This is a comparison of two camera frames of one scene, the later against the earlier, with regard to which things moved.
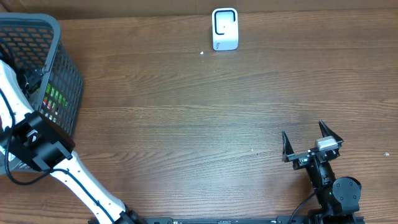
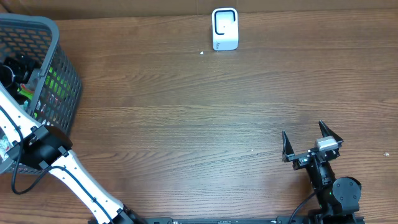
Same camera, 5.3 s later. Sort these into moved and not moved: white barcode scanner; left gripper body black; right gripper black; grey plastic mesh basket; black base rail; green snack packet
Moved: left gripper body black; green snack packet
Not moved: right gripper black; grey plastic mesh basket; white barcode scanner; black base rail
